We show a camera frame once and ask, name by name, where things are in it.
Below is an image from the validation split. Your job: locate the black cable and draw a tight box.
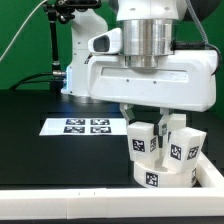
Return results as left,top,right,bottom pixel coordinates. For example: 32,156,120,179
8,72,67,91

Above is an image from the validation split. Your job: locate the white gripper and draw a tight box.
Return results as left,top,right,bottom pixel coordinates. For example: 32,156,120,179
88,50,217,136

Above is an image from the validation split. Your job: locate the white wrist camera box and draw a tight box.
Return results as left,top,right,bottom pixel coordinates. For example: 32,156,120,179
88,28,122,54

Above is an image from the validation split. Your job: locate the white L-shaped fence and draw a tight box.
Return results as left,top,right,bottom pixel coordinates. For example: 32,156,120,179
0,155,224,220

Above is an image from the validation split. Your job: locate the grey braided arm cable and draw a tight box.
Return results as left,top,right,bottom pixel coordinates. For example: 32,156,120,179
171,0,224,78

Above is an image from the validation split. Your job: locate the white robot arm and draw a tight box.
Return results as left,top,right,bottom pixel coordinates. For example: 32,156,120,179
62,0,220,122

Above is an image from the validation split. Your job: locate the white marker sheet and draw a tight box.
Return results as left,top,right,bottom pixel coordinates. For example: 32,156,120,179
40,118,127,136

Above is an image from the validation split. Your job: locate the white cable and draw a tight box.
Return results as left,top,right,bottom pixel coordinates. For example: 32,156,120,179
0,0,48,63

